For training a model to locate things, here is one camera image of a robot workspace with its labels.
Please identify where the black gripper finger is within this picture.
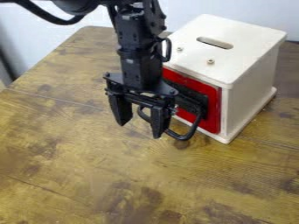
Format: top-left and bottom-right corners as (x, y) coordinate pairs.
(150, 107), (169, 138)
(108, 95), (133, 126)

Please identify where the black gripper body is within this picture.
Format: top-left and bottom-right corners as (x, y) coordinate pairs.
(105, 17), (172, 105)

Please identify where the red drawer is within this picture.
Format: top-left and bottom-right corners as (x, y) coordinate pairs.
(162, 67), (221, 134)

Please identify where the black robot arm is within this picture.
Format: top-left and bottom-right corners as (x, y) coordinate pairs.
(0, 0), (178, 138)

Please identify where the white wooden box cabinet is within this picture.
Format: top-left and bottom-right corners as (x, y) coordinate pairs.
(162, 14), (285, 144)

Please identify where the black drawer handle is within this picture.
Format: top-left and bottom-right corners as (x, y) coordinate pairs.
(134, 79), (210, 142)

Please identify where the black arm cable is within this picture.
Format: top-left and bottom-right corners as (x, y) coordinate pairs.
(14, 0), (86, 26)

